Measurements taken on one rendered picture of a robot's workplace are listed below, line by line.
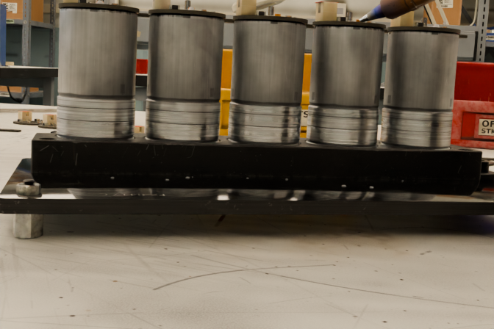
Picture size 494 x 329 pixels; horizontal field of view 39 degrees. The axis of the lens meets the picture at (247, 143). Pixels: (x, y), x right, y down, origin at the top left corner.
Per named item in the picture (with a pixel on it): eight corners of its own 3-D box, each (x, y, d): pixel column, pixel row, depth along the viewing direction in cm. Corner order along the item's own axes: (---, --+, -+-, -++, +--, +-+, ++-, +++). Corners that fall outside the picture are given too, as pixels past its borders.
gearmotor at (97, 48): (135, 170, 22) (141, 3, 21) (54, 168, 21) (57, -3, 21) (131, 158, 24) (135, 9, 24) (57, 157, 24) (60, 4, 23)
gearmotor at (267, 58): (307, 172, 23) (317, 15, 22) (234, 172, 22) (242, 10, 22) (287, 162, 25) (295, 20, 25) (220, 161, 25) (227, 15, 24)
